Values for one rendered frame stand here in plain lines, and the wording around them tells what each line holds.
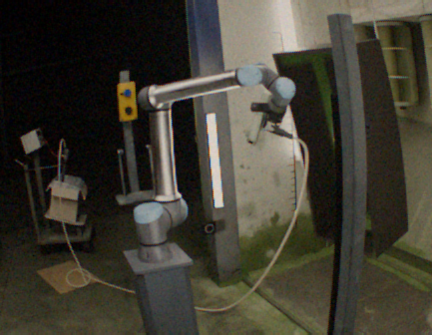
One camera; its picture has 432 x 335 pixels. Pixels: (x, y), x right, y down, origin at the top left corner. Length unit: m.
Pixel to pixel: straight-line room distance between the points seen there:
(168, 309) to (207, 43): 1.73
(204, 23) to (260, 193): 1.28
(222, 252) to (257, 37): 1.56
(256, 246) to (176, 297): 1.17
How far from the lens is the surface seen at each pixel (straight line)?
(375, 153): 2.20
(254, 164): 3.04
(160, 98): 1.99
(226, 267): 3.16
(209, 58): 2.88
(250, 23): 3.05
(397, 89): 3.39
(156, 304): 2.19
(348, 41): 0.99
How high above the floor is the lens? 1.47
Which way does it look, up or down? 11 degrees down
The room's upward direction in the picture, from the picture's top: 5 degrees counter-clockwise
